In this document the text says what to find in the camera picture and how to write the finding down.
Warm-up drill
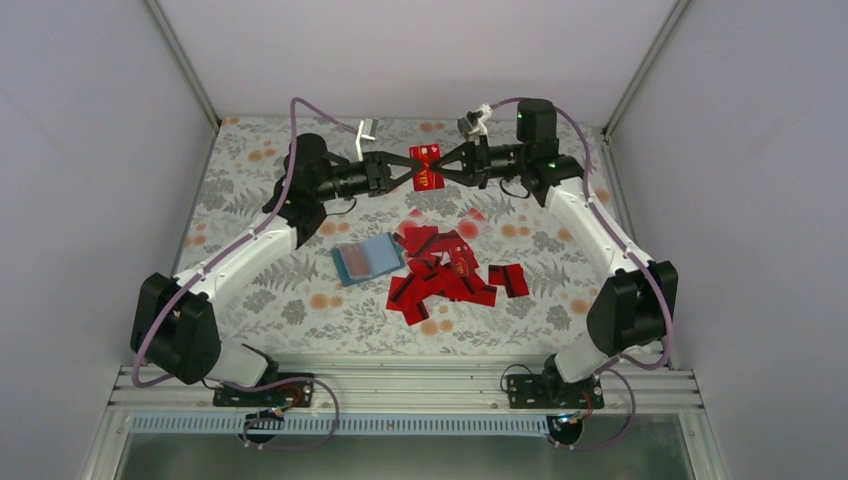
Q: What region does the white red-circle card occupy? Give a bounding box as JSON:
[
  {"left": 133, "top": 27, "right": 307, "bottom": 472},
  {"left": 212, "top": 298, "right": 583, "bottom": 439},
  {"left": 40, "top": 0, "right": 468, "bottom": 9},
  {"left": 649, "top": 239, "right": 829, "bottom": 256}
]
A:
[
  {"left": 396, "top": 209, "right": 425, "bottom": 237},
  {"left": 456, "top": 208, "right": 489, "bottom": 241}
]

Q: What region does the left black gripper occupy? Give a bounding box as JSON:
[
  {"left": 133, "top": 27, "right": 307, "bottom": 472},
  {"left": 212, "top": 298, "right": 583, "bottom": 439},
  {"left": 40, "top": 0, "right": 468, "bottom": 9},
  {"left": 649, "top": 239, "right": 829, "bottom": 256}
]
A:
[{"left": 313, "top": 151, "right": 422, "bottom": 202}]

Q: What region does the red VIP card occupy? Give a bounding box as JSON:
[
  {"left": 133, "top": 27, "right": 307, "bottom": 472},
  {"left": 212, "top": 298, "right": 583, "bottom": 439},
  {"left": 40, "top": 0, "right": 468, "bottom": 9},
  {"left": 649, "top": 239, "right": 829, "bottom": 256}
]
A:
[{"left": 408, "top": 144, "right": 445, "bottom": 192}]

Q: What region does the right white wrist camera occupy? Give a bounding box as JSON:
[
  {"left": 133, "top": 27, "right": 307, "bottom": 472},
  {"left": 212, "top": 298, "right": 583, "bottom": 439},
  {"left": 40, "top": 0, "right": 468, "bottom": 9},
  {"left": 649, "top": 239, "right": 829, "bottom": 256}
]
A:
[{"left": 456, "top": 103, "right": 493, "bottom": 142}]

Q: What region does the teal card holder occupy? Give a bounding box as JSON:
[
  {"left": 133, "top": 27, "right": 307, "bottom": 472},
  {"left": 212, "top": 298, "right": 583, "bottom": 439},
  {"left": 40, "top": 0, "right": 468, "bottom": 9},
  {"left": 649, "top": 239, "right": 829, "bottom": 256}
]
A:
[{"left": 330, "top": 233, "right": 406, "bottom": 287}]

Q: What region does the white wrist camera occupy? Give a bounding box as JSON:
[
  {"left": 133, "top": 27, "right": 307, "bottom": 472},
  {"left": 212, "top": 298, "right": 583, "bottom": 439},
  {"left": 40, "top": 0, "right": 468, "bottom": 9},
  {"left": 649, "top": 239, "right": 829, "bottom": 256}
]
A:
[
  {"left": 355, "top": 118, "right": 378, "bottom": 162},
  {"left": 456, "top": 103, "right": 493, "bottom": 142}
]

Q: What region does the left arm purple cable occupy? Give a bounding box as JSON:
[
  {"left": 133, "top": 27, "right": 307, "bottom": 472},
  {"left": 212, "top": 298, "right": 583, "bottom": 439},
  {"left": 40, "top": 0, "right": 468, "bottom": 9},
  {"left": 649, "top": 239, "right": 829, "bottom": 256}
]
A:
[{"left": 131, "top": 97, "right": 362, "bottom": 453}]

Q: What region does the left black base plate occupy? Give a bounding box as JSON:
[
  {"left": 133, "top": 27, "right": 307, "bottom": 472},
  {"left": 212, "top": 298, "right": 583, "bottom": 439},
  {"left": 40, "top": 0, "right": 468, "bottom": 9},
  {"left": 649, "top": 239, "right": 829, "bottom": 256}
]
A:
[{"left": 212, "top": 372, "right": 315, "bottom": 409}]

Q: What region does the pile of red cards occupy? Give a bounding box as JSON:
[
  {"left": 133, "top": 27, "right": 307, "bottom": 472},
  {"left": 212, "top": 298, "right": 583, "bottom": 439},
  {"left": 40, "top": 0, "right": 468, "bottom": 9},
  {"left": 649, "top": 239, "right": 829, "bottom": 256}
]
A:
[{"left": 386, "top": 226, "right": 496, "bottom": 313}]

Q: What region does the white red-circle card left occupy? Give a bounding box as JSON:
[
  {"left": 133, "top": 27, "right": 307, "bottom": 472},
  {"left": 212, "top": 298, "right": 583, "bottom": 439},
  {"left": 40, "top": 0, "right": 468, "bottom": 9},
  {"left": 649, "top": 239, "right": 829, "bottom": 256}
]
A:
[{"left": 396, "top": 209, "right": 425, "bottom": 237}]

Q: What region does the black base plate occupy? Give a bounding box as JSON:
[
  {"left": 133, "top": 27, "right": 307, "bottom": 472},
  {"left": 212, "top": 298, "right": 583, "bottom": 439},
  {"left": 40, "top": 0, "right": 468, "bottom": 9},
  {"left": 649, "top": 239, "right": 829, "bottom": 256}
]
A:
[
  {"left": 505, "top": 374, "right": 605, "bottom": 410},
  {"left": 212, "top": 372, "right": 315, "bottom": 409}
]

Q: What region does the aluminium rail frame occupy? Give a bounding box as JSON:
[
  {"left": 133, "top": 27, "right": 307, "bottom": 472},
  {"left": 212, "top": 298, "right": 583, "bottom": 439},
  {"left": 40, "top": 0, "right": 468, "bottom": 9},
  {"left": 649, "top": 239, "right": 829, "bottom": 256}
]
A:
[{"left": 109, "top": 351, "right": 705, "bottom": 415}]

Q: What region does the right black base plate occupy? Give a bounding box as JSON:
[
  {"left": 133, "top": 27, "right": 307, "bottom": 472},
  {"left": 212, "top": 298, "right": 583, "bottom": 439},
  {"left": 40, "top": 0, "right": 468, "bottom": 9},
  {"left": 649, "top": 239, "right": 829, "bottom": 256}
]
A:
[{"left": 505, "top": 374, "right": 605, "bottom": 410}]

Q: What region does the white red-circle card right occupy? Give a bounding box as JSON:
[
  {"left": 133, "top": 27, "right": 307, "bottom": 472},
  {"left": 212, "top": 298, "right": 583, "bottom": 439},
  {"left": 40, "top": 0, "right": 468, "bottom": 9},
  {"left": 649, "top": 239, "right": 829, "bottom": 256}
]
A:
[{"left": 456, "top": 208, "right": 489, "bottom": 241}]

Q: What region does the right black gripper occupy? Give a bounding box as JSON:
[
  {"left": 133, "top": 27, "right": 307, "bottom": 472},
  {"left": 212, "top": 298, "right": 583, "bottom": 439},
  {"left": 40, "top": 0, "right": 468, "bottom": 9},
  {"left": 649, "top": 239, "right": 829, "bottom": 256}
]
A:
[{"left": 428, "top": 134, "right": 528, "bottom": 190}]

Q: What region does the floral table mat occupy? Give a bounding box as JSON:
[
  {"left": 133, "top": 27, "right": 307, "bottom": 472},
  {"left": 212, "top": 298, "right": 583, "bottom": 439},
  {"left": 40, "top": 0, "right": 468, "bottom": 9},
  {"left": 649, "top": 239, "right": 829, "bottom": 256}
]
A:
[{"left": 177, "top": 117, "right": 600, "bottom": 356}]

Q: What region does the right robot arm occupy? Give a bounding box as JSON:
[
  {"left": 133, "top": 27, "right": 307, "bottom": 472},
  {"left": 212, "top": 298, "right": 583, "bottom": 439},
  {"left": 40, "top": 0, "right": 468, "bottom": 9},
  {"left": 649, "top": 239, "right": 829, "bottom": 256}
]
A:
[{"left": 430, "top": 97, "right": 678, "bottom": 407}]

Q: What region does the red card front bottom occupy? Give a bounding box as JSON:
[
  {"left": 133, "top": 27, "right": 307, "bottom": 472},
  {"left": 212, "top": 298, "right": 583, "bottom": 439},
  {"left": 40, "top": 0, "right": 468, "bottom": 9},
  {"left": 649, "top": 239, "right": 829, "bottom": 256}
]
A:
[{"left": 401, "top": 301, "right": 430, "bottom": 326}]

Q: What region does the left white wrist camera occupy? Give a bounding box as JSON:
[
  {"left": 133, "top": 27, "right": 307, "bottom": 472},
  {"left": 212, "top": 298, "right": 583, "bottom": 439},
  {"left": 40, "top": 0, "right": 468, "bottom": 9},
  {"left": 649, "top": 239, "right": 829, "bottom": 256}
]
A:
[{"left": 355, "top": 118, "right": 378, "bottom": 162}]

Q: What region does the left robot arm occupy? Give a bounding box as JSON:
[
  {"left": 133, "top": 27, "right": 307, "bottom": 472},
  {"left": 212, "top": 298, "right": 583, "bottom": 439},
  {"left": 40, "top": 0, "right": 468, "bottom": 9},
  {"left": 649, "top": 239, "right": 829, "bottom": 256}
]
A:
[{"left": 130, "top": 133, "right": 423, "bottom": 405}]

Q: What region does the grey slotted cable duct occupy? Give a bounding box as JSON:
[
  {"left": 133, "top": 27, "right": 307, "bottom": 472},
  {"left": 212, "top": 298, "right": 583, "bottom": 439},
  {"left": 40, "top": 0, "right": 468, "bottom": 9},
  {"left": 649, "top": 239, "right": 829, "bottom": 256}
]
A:
[{"left": 129, "top": 412, "right": 548, "bottom": 437}]

